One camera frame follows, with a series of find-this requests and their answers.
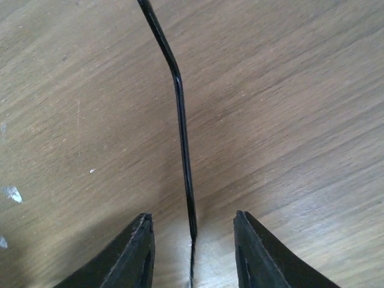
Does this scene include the black round sunglasses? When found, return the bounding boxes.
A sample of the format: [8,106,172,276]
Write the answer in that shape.
[137,0,198,287]

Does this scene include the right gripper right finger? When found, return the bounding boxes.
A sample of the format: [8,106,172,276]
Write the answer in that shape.
[233,211,338,287]

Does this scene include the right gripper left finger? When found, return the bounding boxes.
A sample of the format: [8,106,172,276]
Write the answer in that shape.
[55,213,155,288]

